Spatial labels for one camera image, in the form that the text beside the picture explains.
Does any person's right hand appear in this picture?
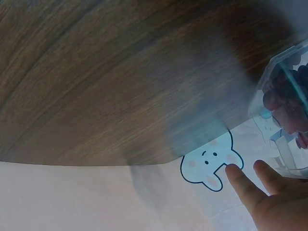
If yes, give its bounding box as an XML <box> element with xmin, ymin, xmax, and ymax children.
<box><xmin>225</xmin><ymin>160</ymin><xmax>308</xmax><ymax>231</ymax></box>

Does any clear plastic fruit box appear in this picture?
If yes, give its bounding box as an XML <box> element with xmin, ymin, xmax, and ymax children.
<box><xmin>247</xmin><ymin>39</ymin><xmax>308</xmax><ymax>180</ymax></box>

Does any pile of dark berries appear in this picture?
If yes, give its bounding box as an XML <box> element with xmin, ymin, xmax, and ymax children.
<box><xmin>263</xmin><ymin>64</ymin><xmax>308</xmax><ymax>150</ymax></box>

